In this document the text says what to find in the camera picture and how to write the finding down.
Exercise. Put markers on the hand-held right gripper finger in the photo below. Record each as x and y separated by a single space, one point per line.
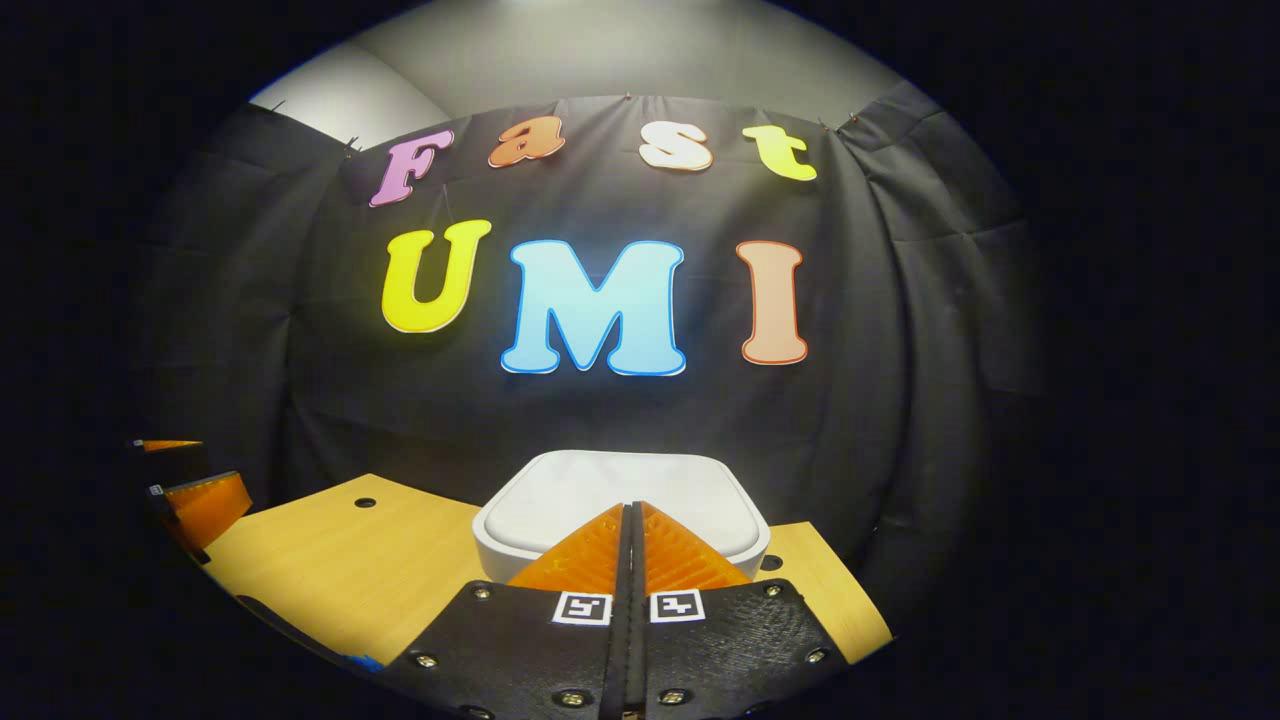
640 650
621 650

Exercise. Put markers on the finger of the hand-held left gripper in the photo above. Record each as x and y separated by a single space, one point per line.
165 445
205 510

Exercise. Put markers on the black backdrop cloth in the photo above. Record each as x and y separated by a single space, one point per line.
880 400

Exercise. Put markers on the white desktop garbage bin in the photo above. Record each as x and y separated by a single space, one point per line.
600 490

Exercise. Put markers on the blue paper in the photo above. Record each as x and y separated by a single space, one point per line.
365 662

